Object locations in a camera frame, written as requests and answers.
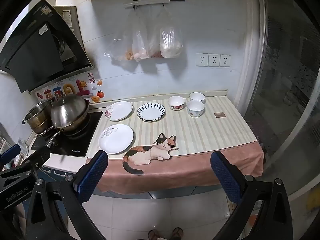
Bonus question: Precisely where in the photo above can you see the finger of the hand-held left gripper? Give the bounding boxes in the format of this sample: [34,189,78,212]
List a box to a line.
[0,144,21,167]
[0,146,51,180]

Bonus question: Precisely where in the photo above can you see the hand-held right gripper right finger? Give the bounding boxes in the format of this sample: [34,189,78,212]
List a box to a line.
[210,151,293,240]

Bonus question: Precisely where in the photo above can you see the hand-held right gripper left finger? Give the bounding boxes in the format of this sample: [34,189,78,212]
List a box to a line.
[25,150,109,240]

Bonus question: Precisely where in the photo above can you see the white bowl with dark rim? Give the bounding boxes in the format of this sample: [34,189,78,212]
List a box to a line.
[189,92,206,104]

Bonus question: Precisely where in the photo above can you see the black induction cooktop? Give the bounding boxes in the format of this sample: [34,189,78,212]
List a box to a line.
[30,111,104,158]

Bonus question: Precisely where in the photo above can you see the stainless steel stock pot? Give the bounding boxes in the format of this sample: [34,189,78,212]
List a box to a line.
[22,99,54,134]

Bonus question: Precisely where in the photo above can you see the large white floral plate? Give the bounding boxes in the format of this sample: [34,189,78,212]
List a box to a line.
[98,124,134,154]

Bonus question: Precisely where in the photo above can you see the striped cat print tablecloth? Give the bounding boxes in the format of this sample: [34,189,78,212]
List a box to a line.
[86,95,265,195]

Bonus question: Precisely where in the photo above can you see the steel wok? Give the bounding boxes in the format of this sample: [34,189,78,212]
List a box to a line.
[45,100,91,148]

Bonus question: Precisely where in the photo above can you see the domed steel lid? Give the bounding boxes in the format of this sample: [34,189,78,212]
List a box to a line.
[51,94,88,132]

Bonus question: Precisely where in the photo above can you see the small white floral plate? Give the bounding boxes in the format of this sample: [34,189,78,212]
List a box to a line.
[105,101,133,121]

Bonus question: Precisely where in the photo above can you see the person's right foot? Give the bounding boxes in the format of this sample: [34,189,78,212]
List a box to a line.
[171,227,184,240]

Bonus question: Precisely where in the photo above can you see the white bowl with blue pattern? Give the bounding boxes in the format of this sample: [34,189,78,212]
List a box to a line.
[186,100,205,118]

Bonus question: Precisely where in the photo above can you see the blue striped white plate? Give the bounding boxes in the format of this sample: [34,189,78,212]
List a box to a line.
[137,103,166,122]

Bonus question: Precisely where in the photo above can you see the white bowl with red roses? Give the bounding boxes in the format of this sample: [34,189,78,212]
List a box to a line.
[167,96,185,111]

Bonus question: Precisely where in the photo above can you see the black range hood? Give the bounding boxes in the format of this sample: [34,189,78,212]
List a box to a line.
[0,0,95,93]

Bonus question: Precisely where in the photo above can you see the glass sliding door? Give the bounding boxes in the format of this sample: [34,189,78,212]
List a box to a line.
[250,0,320,180]

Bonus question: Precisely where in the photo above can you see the plastic bag with orange contents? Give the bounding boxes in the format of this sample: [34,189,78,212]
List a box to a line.
[104,12,136,61]

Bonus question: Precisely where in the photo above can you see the plastic bag with eggs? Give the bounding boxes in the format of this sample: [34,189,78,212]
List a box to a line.
[132,10,151,62]

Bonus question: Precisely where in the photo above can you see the plastic bag with red contents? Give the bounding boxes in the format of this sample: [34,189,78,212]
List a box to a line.
[147,5,163,58]

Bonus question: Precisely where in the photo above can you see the plastic bag with white contents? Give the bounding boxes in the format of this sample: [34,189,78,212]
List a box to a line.
[160,6,183,58]

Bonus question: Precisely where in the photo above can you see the colourful wall stickers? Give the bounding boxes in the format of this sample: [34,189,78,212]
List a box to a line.
[37,71,105,103]

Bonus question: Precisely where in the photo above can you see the white wall socket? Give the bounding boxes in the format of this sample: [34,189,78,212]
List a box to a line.
[208,53,221,67]
[219,54,231,68]
[196,53,209,67]

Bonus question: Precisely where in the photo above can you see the white door frame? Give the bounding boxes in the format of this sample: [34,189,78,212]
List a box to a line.
[235,0,266,112]

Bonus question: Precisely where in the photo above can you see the white wall hook rail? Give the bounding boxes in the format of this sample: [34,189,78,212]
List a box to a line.
[124,0,170,7]

